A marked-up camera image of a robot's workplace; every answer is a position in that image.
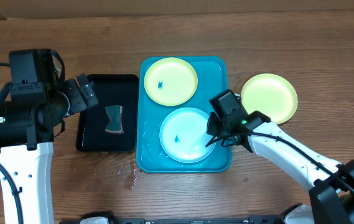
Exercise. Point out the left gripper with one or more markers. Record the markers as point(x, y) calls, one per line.
point(79, 102)

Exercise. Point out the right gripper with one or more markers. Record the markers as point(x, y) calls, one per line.
point(214, 130)

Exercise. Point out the light blue plate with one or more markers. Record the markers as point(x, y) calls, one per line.
point(183, 135)

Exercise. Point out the yellow-rimmed plate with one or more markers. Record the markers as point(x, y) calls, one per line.
point(271, 95)
point(170, 81)

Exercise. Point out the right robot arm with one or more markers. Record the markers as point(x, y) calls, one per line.
point(330, 184)

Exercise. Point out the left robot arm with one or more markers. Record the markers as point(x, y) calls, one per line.
point(30, 107)

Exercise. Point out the black plastic tray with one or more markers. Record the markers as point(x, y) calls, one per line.
point(110, 90)

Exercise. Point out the teal plastic tray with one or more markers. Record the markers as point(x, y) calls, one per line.
point(150, 156)

